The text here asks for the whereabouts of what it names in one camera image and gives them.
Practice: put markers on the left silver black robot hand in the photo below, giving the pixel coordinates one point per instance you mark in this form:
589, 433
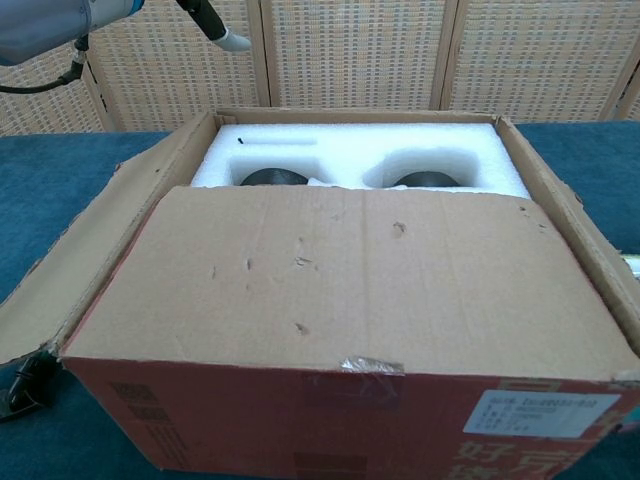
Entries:
210, 25

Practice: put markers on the white foam insert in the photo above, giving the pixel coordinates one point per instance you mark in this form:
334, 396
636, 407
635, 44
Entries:
350, 145

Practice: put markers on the black round part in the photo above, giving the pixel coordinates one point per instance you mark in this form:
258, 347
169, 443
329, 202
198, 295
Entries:
425, 181
275, 177

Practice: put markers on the green white paper tube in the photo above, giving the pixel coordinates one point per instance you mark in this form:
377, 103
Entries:
632, 262

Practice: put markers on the red cardboard box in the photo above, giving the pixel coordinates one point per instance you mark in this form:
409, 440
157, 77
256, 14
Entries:
350, 275

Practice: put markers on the black clip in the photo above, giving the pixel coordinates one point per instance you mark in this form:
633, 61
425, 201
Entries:
25, 385

